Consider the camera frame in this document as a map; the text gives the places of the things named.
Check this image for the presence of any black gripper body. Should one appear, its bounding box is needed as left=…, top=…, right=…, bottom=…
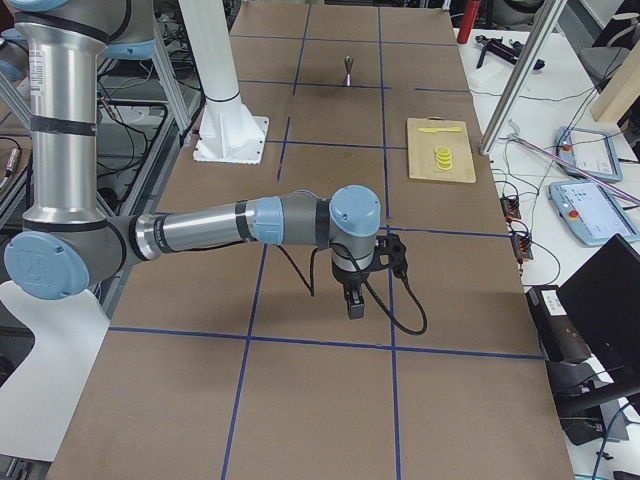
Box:
left=331, top=254, right=372, bottom=298

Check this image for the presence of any steel jigger measuring cup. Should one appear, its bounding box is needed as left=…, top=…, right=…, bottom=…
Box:
left=344, top=55, right=354, bottom=87

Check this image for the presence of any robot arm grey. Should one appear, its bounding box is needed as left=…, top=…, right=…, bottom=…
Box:
left=4, top=1, right=382, bottom=319

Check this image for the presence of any bamboo cutting board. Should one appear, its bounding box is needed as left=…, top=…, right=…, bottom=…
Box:
left=406, top=118, right=476, bottom=184

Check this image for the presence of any yellow plastic knife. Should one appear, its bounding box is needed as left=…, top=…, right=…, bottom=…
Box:
left=417, top=127, right=463, bottom=134

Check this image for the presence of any metal grabber stick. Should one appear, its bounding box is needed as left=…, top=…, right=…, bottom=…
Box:
left=507, top=126, right=639, bottom=205

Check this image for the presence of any teach pendant near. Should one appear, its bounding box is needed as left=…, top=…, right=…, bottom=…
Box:
left=548, top=180, right=639, bottom=246

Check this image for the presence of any teach pendant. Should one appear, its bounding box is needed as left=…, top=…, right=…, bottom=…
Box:
left=548, top=180, right=639, bottom=246
left=555, top=126, right=623, bottom=183

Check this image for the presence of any teach pendant far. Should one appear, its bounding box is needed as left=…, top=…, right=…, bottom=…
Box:
left=555, top=126, right=623, bottom=183

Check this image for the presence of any red fire extinguisher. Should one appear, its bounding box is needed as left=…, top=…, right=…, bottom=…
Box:
left=456, top=0, right=481, bottom=44

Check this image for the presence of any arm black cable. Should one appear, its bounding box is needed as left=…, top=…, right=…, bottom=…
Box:
left=279, top=244, right=429, bottom=336

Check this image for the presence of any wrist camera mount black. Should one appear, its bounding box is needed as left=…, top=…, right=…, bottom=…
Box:
left=367, top=233, right=408, bottom=280

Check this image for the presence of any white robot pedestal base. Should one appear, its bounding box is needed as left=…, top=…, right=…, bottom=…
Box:
left=179, top=0, right=269, bottom=165

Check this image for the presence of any wooden plank post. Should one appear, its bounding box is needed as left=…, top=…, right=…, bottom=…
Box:
left=591, top=43, right=640, bottom=123

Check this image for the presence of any aluminium frame post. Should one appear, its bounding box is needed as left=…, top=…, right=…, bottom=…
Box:
left=480, top=0, right=567, bottom=155

